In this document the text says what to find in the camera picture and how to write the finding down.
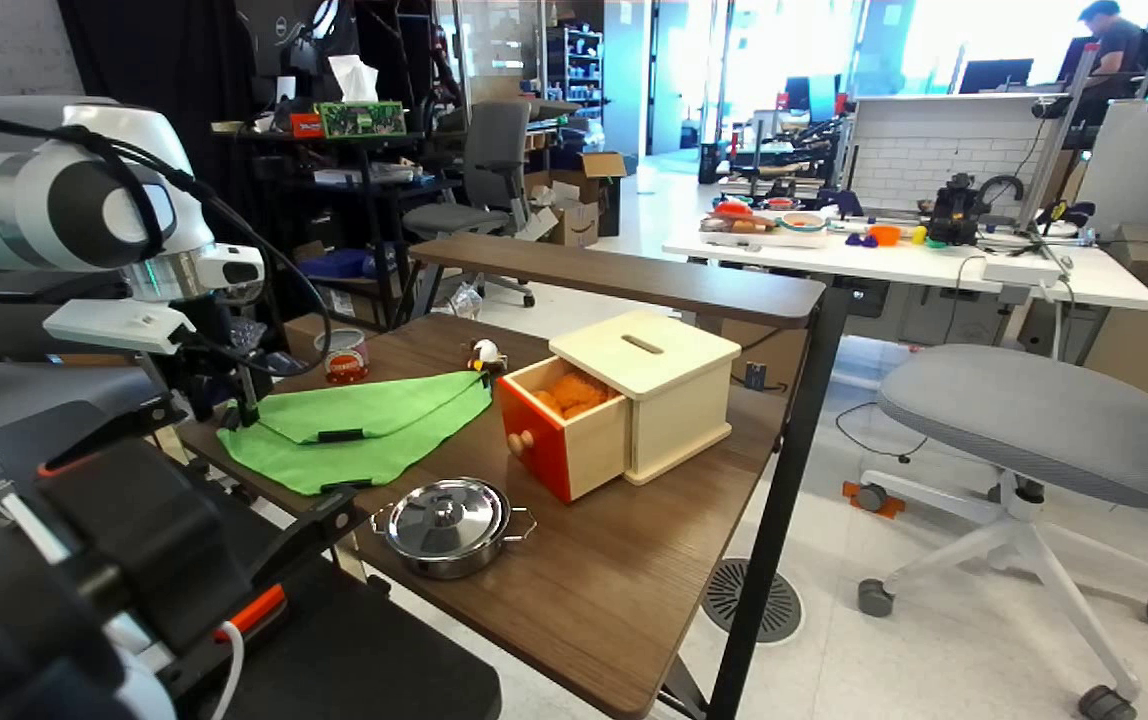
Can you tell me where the small silver lidded pot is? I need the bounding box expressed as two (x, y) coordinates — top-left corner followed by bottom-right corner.
(367, 476), (542, 580)

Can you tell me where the small white toy figure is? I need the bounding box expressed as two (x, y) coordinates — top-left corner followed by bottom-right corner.
(470, 340), (507, 375)

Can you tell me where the green towel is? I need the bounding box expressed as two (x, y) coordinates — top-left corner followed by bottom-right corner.
(222, 371), (494, 494)

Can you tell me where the person in dark shirt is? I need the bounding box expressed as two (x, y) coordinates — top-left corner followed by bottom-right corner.
(1064, 0), (1146, 94)

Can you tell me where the white desk with clutter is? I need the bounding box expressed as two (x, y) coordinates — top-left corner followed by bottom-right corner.
(670, 208), (1148, 310)

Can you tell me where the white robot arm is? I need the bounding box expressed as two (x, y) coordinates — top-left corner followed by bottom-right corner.
(0, 98), (263, 410)

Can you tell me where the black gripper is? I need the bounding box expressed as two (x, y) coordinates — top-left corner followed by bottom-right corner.
(156, 294), (267, 427)

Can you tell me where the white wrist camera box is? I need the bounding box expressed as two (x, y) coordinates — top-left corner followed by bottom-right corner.
(43, 301), (197, 357)

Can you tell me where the dark wooden side table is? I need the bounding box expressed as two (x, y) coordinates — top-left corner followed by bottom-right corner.
(406, 231), (855, 720)

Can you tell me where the wooden box with slot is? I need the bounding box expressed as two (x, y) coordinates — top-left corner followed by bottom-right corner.
(553, 310), (742, 485)

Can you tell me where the grey office chair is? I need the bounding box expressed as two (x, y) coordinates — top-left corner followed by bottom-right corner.
(400, 98), (542, 310)
(855, 342), (1148, 720)

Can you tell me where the orange cloth in drawer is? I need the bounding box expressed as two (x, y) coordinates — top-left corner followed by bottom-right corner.
(537, 371), (607, 419)

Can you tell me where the red front wooden drawer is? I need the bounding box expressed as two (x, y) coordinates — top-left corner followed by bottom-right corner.
(495, 357), (628, 503)

